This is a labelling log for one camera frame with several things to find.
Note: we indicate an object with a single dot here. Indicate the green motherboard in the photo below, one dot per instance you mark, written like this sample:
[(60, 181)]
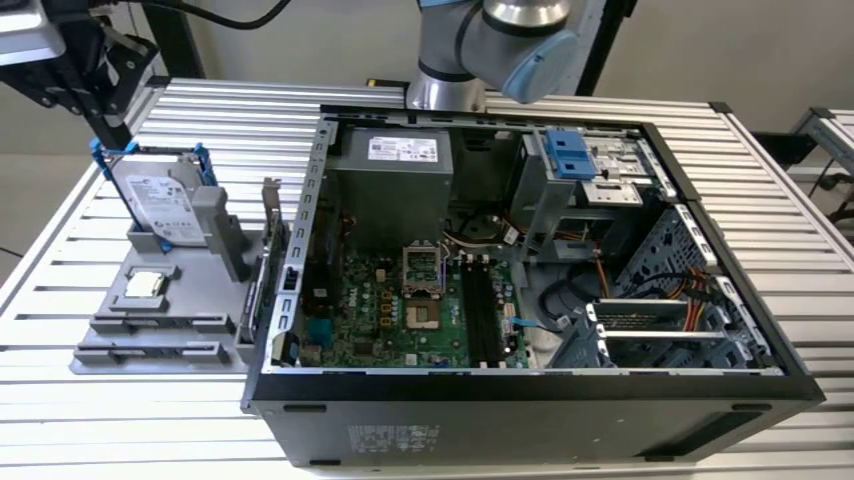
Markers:
[(400, 345)]

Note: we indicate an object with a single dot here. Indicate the black upright frame post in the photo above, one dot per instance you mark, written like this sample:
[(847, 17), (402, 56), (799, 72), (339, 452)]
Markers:
[(614, 50), (174, 50)]

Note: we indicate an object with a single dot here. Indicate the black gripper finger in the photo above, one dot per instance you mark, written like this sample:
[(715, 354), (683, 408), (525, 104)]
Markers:
[(40, 85), (130, 70)]

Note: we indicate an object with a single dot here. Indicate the blue port block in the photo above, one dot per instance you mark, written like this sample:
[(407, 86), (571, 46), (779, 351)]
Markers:
[(320, 332)]

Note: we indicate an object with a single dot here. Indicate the silver CPU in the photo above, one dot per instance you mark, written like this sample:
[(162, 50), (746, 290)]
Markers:
[(143, 285)]

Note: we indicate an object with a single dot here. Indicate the yellow tipped black connector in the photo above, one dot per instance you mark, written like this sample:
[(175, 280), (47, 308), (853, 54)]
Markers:
[(387, 83)]

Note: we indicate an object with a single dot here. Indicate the grey parts rack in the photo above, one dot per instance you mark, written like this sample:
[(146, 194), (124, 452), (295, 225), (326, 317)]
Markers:
[(194, 300)]

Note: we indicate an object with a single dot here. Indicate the graphics card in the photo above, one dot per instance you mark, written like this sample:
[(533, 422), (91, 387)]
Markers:
[(250, 310)]

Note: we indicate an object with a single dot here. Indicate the neighbouring metal table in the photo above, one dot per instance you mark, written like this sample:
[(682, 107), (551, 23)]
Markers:
[(827, 125)]

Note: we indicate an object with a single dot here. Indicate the black PC case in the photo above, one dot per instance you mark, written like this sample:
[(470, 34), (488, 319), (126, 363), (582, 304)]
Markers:
[(467, 430)]

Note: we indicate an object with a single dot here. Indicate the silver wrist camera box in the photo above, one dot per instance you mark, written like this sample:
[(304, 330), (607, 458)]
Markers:
[(27, 35)]

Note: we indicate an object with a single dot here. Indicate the blue plastic drive bracket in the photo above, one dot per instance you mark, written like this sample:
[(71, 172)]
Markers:
[(567, 155)]

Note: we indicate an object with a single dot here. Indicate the metal disk bay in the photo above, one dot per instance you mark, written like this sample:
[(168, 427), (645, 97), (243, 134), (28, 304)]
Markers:
[(667, 334)]

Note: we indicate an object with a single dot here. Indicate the grey metal drive cage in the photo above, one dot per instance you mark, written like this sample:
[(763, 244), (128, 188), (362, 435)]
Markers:
[(543, 215)]

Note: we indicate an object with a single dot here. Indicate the hard disk in blue carrier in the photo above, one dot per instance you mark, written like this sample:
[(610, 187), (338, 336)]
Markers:
[(156, 200)]

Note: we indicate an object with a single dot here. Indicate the grey power supply unit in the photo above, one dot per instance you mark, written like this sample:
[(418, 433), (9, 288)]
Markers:
[(394, 200)]

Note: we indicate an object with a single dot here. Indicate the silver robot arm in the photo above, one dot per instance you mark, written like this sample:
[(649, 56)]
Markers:
[(460, 45)]

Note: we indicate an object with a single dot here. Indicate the black RAM slot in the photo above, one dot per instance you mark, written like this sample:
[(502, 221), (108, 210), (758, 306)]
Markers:
[(471, 310), (495, 310), (479, 310), (487, 310)]

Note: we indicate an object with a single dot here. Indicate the round chassis speaker disc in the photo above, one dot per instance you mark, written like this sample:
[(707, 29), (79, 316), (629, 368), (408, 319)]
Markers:
[(482, 227)]

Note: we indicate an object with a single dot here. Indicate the CPU socket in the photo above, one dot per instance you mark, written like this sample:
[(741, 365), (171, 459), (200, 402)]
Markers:
[(422, 315)]

